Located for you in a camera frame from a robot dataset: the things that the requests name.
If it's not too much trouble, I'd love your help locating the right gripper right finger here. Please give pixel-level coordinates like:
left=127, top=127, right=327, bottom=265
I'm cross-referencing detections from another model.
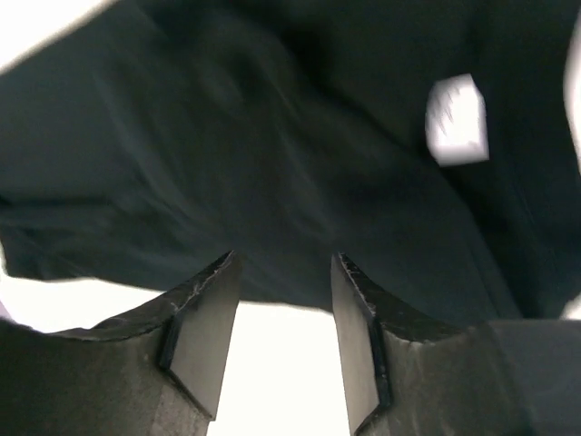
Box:
left=330, top=254, right=580, bottom=436

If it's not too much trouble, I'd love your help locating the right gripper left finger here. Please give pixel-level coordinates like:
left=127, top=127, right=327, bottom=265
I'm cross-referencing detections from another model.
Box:
left=1, top=253, right=241, bottom=436

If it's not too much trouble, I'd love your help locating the black t-shirt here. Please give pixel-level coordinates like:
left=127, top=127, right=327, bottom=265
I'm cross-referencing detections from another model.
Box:
left=1, top=1, right=580, bottom=325

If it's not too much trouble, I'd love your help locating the white paper label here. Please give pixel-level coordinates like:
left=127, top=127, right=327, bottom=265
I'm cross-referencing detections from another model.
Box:
left=425, top=74, right=489, bottom=166

